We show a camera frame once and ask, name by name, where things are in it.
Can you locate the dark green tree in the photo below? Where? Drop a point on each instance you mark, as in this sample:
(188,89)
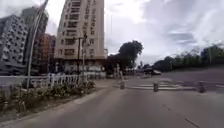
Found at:
(130,51)

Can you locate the short grey bollard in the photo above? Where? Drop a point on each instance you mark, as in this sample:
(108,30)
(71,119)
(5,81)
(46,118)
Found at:
(201,87)
(122,86)
(155,87)

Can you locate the dark signal pole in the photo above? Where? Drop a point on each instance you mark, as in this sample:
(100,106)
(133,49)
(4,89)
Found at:
(79,55)

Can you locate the dark car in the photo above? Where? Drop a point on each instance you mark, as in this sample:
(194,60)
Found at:
(155,72)

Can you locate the tall beige building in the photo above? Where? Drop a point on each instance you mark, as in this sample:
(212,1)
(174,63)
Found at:
(83,30)

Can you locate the grey asphalt road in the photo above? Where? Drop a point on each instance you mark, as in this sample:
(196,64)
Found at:
(133,110)

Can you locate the white picket fence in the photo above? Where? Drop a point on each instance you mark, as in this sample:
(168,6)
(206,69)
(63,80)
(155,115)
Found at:
(60,80)

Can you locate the pale concrete kerb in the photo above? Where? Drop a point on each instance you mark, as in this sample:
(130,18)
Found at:
(71,102)

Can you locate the red-brown building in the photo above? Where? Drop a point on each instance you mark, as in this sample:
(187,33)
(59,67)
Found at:
(47,50)

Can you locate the green planting bed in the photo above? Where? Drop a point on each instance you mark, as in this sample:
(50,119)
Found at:
(50,94)

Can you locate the slanted grey lamp pole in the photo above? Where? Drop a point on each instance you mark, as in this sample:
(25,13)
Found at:
(33,43)

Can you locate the row of trees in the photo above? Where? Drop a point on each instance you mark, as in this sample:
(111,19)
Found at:
(200,57)

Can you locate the dark tall building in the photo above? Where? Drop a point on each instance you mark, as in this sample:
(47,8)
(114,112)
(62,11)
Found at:
(28,20)

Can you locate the grey apartment building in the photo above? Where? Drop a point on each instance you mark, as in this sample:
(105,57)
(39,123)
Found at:
(11,43)

